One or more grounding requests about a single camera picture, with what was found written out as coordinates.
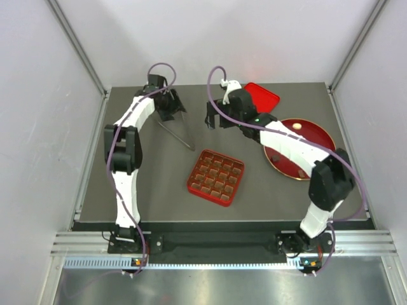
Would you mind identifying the round red plate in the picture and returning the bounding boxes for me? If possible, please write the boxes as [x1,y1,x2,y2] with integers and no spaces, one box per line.
[260,118,336,180]

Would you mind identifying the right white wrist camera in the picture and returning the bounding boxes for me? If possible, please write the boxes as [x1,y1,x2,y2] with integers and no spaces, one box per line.
[220,79,242,105]

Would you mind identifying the aluminium front rail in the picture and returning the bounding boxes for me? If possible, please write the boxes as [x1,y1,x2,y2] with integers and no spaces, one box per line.
[51,230,397,271]

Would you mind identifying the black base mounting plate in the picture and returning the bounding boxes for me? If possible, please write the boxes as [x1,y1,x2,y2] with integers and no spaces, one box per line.
[108,231,333,261]

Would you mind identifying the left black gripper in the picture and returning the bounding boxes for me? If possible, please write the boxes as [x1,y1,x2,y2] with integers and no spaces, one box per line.
[156,87,186,121]

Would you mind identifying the red square box lid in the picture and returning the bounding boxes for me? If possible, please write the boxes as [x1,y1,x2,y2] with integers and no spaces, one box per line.
[244,82,280,113]

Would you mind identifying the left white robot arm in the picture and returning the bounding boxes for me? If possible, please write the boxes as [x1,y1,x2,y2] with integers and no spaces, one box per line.
[103,74,186,255]

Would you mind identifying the red chocolate box tray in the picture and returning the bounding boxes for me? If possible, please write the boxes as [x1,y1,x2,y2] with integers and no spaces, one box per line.
[186,149,245,207]

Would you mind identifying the metal tongs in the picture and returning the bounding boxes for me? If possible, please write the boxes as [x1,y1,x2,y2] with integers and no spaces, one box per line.
[156,111,195,151]

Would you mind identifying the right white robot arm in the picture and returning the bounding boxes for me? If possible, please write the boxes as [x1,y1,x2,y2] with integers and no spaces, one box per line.
[205,89,355,252]

